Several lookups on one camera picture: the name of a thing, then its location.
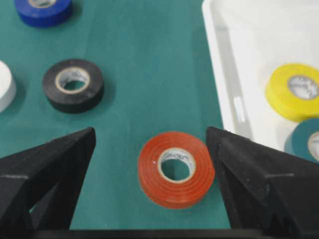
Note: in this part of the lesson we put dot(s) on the black tape roll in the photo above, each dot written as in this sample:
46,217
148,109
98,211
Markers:
73,85

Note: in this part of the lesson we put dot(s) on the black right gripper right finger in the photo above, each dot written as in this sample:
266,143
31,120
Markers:
264,188

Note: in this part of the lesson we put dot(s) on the green tape roll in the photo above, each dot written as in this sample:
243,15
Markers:
303,142

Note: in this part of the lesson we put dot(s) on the red tape roll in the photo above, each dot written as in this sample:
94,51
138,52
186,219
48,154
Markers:
175,170

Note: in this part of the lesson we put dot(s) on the white plastic case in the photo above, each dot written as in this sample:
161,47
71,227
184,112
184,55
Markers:
248,40

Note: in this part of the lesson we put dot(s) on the white tape roll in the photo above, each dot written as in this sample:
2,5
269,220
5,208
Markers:
7,86

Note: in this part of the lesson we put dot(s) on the blue tape roll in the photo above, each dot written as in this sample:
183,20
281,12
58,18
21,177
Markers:
44,13

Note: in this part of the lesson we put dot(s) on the yellow tape roll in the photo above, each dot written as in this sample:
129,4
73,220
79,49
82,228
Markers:
293,91

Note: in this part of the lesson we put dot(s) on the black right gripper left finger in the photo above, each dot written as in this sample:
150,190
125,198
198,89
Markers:
40,186

